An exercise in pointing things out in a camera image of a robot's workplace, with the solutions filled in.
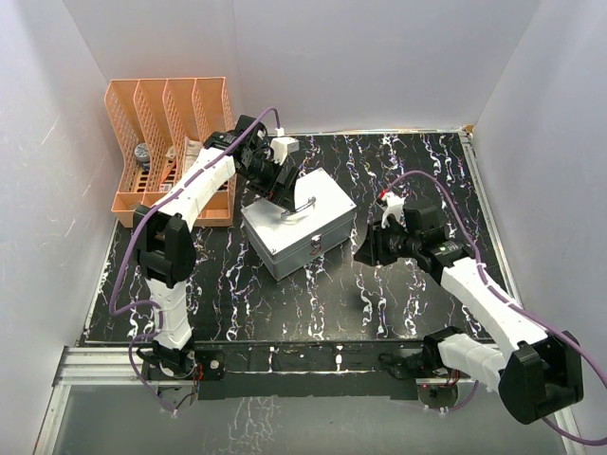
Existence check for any round tape tin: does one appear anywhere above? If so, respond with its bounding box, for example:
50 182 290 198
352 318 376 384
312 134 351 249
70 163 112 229
133 143 150 166

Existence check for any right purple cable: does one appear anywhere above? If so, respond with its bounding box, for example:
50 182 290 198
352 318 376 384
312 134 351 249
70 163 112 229
378 170 607 446

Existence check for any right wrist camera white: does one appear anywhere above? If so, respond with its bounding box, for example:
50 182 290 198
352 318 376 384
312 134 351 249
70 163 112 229
378 190 404 228

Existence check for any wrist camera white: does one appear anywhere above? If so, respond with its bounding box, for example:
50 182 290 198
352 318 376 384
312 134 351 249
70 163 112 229
270 127 300 165
378 190 404 228

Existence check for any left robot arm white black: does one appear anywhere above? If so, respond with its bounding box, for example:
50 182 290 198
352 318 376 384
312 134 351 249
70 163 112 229
133 115 300 378

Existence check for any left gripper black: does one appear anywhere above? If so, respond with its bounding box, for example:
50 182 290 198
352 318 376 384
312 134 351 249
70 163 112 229
240 155 300 213

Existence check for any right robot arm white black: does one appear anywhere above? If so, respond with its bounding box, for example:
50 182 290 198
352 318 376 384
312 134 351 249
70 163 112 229
354 206 584 425

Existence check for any aluminium frame rail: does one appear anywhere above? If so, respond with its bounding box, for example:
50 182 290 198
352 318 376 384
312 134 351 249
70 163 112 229
35 341 580 454

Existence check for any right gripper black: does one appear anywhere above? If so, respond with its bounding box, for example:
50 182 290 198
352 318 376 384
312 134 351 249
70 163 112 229
355 217 420 265

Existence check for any white paper packet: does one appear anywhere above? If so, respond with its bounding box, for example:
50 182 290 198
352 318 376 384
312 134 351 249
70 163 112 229
182 136 202 173

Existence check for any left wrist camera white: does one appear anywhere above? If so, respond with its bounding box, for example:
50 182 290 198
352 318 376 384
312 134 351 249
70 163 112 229
270 127 300 165

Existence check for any grey metal case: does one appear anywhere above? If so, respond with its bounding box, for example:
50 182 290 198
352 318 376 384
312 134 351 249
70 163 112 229
242 168 357 281

